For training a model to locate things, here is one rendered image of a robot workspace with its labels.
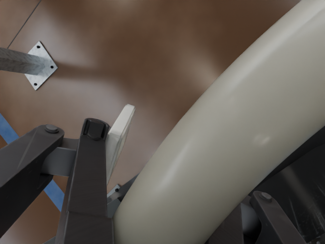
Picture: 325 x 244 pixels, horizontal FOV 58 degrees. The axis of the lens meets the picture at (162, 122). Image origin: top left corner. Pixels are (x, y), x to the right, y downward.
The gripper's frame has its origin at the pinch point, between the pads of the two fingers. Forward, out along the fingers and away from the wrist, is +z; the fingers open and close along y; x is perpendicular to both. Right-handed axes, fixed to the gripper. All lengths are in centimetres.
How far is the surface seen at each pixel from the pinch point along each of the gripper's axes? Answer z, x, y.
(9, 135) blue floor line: 150, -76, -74
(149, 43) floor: 134, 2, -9
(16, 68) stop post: 135, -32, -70
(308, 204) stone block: 46, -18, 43
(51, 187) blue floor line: 135, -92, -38
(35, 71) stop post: 147, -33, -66
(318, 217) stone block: 36, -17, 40
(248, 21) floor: 121, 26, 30
